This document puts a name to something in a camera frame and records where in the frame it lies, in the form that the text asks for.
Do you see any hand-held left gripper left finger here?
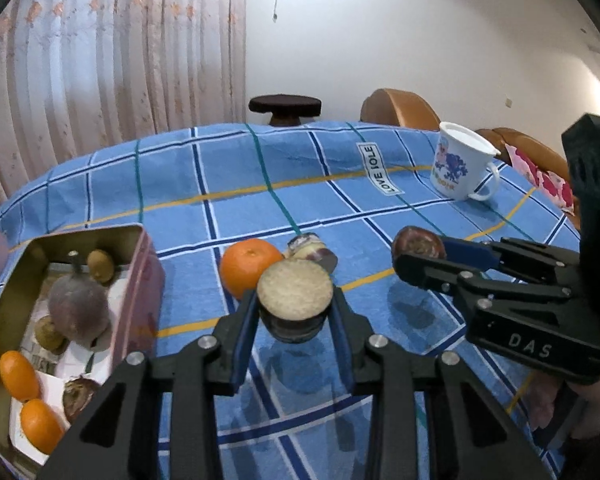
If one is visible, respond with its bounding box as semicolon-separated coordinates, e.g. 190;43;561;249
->
37;290;261;480

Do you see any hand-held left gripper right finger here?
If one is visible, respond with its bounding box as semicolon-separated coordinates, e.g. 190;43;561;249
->
330;285;553;480

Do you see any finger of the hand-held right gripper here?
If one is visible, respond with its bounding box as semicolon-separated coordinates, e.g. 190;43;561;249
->
394;254;572;307
441;236;582;287

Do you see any wrinkled brown passion fruit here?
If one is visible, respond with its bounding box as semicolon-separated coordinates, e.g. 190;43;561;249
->
62;378;103;423
391;225;447;263

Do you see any dark jar with round lid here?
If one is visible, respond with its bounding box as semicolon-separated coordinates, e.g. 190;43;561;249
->
256;260;335;344

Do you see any pink metal tin box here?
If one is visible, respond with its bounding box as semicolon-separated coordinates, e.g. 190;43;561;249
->
0;223;166;467

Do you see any green kiwi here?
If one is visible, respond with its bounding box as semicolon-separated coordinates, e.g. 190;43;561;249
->
87;249;116;283
34;315;68;352

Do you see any purple passion fruit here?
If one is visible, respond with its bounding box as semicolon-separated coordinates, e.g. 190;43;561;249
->
47;251;112;348

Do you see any orange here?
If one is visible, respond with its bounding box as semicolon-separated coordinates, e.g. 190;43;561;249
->
219;238;285;301
20;398;66;455
0;350;42;402

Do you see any white cup with blue print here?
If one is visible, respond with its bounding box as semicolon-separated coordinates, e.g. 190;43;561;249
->
429;121;501;202

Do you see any dark fruit piece on table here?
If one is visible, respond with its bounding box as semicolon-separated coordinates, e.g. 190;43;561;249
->
286;232;339;273

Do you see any pink floral cushion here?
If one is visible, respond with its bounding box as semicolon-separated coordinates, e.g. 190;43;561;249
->
504;143;578;211

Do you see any brown leather sofa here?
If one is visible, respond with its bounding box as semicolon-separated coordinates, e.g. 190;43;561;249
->
475;127;581;217

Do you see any blue checked tablecloth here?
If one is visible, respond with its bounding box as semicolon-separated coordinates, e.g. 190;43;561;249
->
0;121;581;480

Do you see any brown wooden chair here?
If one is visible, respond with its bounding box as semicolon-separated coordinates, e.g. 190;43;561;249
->
360;88;441;131

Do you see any white paper booklet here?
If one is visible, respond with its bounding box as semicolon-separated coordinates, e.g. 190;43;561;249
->
9;350;112;462

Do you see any dark round wooden stool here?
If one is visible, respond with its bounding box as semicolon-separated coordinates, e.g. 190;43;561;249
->
248;94;322;127

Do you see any pink floral curtain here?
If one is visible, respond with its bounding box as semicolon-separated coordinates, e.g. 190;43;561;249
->
0;0;248;206

